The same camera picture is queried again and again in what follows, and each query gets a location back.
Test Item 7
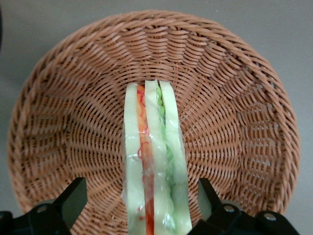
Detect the plastic-wrapped triangle sandwich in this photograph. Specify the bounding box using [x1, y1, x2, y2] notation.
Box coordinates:
[121, 79, 194, 235]

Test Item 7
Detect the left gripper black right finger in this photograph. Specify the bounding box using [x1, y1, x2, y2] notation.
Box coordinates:
[188, 178, 256, 235]

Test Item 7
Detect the large brown wicker basket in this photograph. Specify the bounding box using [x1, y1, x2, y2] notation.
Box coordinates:
[7, 9, 301, 235]

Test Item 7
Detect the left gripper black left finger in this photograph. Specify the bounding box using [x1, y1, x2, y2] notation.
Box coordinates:
[27, 177, 88, 235]

